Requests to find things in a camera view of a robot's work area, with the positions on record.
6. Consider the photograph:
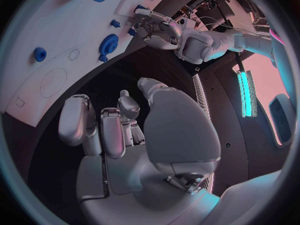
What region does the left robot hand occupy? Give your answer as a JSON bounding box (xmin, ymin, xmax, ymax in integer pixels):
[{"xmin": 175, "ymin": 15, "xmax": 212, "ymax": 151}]
[{"xmin": 132, "ymin": 8, "xmax": 184, "ymax": 51}]

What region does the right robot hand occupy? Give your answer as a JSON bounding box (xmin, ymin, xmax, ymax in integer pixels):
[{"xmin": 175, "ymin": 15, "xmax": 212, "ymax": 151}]
[{"xmin": 57, "ymin": 77, "xmax": 223, "ymax": 225}]

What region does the white task board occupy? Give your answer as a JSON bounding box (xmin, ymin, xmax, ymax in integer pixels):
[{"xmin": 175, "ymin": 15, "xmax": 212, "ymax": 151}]
[{"xmin": 0, "ymin": 0, "xmax": 180, "ymax": 128}]

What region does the glowing light bar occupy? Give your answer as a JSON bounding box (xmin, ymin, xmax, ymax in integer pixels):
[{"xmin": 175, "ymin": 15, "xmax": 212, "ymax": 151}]
[{"xmin": 236, "ymin": 69, "xmax": 259, "ymax": 119}]

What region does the blue short cylinder with hole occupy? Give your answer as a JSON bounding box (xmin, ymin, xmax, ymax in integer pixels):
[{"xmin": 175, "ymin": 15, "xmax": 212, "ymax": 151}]
[{"xmin": 33, "ymin": 46, "xmax": 48, "ymax": 63}]

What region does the white cable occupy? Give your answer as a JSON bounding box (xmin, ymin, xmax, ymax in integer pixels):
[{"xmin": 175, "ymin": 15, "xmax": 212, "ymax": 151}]
[
  {"xmin": 237, "ymin": 21, "xmax": 273, "ymax": 38},
  {"xmin": 197, "ymin": 15, "xmax": 236, "ymax": 30}
]

